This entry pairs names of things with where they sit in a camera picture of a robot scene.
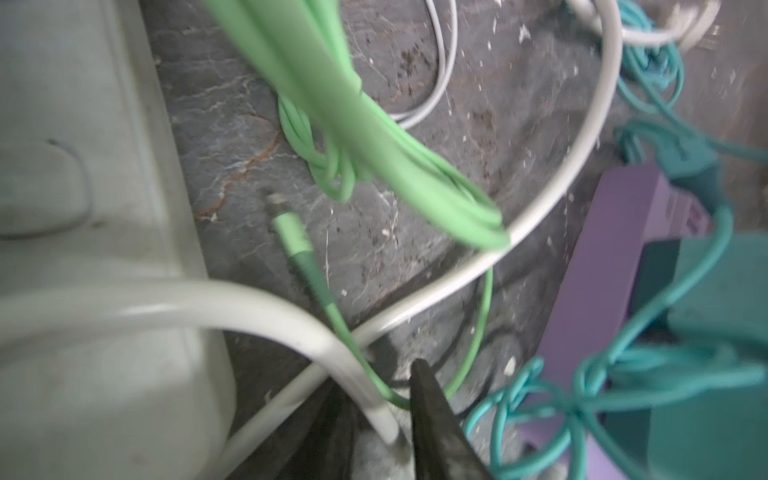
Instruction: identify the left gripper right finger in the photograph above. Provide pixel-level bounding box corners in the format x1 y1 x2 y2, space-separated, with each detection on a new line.
409 359 493 480

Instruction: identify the purple power strip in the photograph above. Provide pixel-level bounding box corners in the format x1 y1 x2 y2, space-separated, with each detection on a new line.
518 158 712 480

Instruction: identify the white pastel power strip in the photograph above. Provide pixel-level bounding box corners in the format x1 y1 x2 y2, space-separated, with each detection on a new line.
1 1 235 479

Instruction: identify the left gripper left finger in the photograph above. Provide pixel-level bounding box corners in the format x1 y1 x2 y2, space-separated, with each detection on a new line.
287 386 357 480

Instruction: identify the white coiled power cord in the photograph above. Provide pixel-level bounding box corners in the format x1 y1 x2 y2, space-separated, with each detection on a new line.
197 0 721 480

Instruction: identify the teal cable bundle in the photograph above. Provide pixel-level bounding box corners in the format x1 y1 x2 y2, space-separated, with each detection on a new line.
461 0 768 480

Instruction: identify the green charger cable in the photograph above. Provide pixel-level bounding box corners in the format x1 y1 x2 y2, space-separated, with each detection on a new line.
200 0 512 412

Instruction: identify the teal charger plug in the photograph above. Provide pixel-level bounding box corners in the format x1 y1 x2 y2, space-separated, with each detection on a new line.
604 233 767 479

